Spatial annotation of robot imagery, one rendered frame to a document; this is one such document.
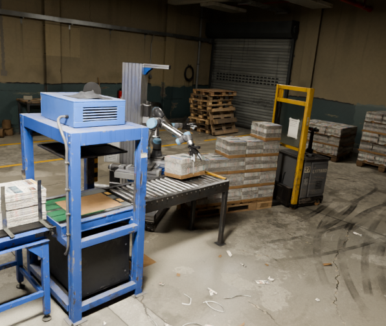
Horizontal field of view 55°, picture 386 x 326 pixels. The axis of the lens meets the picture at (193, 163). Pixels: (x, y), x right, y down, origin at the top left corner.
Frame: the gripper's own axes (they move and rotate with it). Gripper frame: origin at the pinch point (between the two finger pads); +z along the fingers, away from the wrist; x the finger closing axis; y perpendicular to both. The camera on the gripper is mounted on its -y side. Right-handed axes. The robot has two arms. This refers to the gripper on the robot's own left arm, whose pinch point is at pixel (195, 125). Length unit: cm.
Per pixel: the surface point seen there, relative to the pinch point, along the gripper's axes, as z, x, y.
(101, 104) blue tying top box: -135, 197, -75
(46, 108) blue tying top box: -177, 168, -62
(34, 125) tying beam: -187, 176, -50
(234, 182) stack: 56, 41, 72
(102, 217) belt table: -133, 211, 18
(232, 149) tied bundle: 46, 36, 22
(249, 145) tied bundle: 74, 29, 19
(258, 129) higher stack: 95, 3, 2
